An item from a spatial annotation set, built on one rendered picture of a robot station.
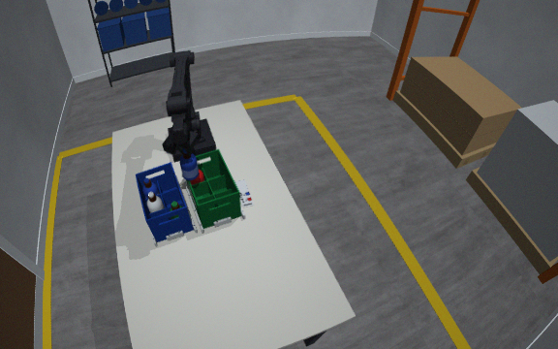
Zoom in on white paper strip with colored squares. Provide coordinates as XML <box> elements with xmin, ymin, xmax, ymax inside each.
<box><xmin>235</xmin><ymin>179</ymin><xmax>254</xmax><ymax>207</ymax></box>

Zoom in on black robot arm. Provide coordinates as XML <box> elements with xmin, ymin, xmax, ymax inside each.
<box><xmin>162</xmin><ymin>50</ymin><xmax>205</xmax><ymax>155</ymax></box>

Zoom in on white bottle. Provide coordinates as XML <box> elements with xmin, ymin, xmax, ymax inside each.
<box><xmin>147</xmin><ymin>192</ymin><xmax>165</xmax><ymax>213</ymax></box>

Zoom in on blue crate with dividers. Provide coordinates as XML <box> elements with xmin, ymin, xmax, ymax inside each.
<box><xmin>137</xmin><ymin>169</ymin><xmax>194</xmax><ymax>242</ymax></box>

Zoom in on green plastic crate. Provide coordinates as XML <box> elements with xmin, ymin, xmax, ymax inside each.
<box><xmin>186</xmin><ymin>155</ymin><xmax>241</xmax><ymax>229</ymax></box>

